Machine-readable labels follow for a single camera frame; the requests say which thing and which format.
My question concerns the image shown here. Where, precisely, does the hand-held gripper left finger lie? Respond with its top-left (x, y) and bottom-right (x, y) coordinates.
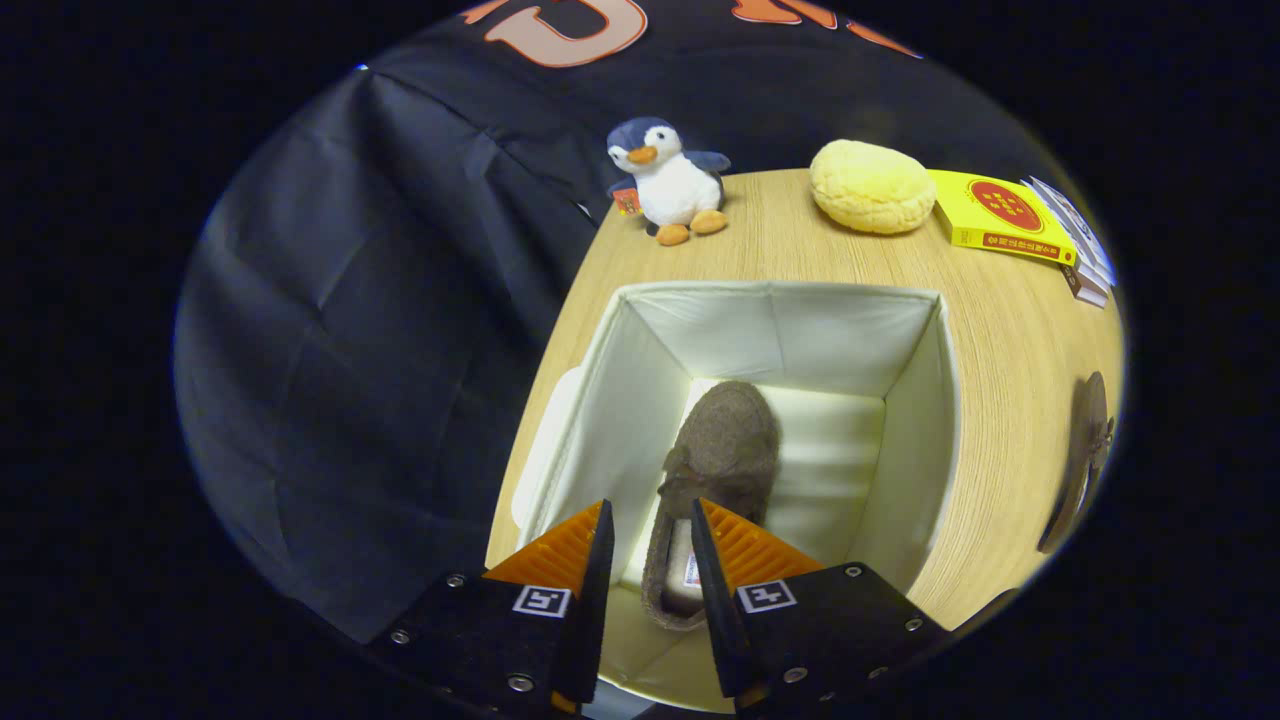
top-left (370, 498), bottom-right (616, 716)

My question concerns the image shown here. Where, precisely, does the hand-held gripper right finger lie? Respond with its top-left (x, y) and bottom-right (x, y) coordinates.
top-left (690, 498), bottom-right (951, 716)

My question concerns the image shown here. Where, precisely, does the brown felt shoe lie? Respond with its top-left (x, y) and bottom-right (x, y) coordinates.
top-left (640, 380), bottom-right (781, 633)
top-left (1037, 371), bottom-right (1116, 555)

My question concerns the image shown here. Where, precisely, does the beige fabric storage box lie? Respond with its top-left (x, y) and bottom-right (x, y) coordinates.
top-left (520, 280), bottom-right (963, 713)

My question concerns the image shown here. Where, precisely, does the black backdrop cloth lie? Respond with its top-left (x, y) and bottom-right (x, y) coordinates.
top-left (172, 0), bottom-right (1061, 646)

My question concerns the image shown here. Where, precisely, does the penguin plush toy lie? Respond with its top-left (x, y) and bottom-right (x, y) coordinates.
top-left (606, 116), bottom-right (732, 247)

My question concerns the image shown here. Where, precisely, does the yellow bun-shaped plush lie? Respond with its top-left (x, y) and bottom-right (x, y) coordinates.
top-left (809, 139), bottom-right (938, 236)

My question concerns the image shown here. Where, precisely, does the yellow book with red circle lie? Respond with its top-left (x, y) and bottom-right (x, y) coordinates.
top-left (928, 169), bottom-right (1079, 267)

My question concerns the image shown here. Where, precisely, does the white illustrated book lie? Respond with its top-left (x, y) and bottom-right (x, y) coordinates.
top-left (1028, 177), bottom-right (1117, 283)

